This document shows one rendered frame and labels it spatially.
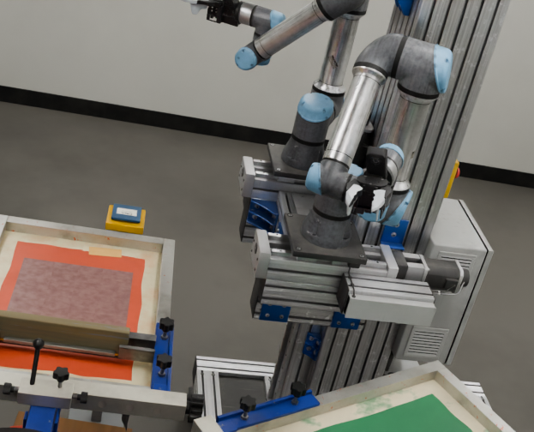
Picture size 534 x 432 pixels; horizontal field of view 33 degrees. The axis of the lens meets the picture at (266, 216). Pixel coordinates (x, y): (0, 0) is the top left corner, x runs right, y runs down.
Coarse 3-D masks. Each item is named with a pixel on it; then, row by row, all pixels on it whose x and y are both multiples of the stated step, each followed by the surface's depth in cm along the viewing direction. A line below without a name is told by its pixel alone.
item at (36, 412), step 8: (32, 408) 213; (40, 408) 214; (48, 408) 214; (56, 408) 215; (32, 416) 211; (40, 416) 212; (48, 416) 212; (32, 424) 209; (40, 424) 209; (48, 424) 210
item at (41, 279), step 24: (24, 264) 278; (48, 264) 281; (72, 264) 283; (24, 288) 267; (48, 288) 270; (72, 288) 272; (24, 312) 258; (48, 312) 260; (0, 360) 238; (24, 360) 240; (48, 360) 242
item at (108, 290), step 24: (96, 264) 286; (120, 264) 289; (144, 264) 292; (96, 288) 275; (120, 288) 277; (72, 312) 262; (96, 312) 264; (120, 312) 267; (72, 360) 244; (96, 360) 246; (120, 360) 248
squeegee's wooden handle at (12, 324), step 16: (0, 320) 238; (16, 320) 239; (32, 320) 239; (48, 320) 240; (64, 320) 242; (0, 336) 241; (16, 336) 241; (32, 336) 241; (48, 336) 242; (64, 336) 242; (80, 336) 242; (96, 336) 242; (112, 336) 243; (128, 336) 243
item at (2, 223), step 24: (0, 216) 292; (0, 240) 284; (96, 240) 296; (120, 240) 296; (144, 240) 297; (168, 240) 300; (168, 264) 288; (168, 288) 276; (168, 312) 266; (120, 384) 235
